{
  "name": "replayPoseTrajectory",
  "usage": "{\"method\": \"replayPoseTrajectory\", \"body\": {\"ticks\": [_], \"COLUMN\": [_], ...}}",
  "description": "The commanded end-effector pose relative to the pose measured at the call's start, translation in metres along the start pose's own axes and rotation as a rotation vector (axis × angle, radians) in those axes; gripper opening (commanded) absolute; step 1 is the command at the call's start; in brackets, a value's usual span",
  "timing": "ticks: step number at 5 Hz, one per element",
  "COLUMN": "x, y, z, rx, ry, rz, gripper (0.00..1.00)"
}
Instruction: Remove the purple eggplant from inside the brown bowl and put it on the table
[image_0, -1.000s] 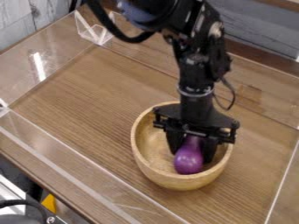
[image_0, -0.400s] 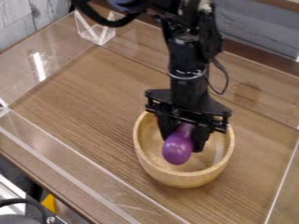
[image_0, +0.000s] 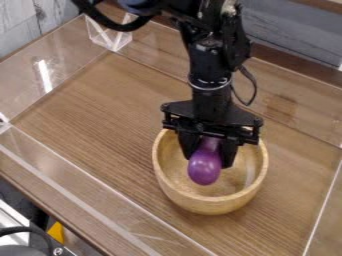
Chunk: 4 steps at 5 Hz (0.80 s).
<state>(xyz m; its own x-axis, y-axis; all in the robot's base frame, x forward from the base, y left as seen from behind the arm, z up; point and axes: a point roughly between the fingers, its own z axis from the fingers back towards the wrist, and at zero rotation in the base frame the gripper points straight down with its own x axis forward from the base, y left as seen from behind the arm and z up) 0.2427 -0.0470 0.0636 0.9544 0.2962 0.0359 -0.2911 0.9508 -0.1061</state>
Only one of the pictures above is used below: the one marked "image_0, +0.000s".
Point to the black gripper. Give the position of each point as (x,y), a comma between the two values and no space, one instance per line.
(211,115)

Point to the purple toy eggplant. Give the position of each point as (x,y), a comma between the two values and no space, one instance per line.
(204,163)

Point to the brown wooden bowl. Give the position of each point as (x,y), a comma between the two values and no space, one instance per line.
(229,193)

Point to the clear acrylic tray wall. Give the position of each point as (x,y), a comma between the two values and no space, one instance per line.
(96,212)

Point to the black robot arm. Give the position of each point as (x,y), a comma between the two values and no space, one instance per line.
(217,48)

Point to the clear acrylic corner bracket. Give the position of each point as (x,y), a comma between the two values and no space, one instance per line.
(107,38)

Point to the yellow tag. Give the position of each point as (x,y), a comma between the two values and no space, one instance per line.
(56,232)

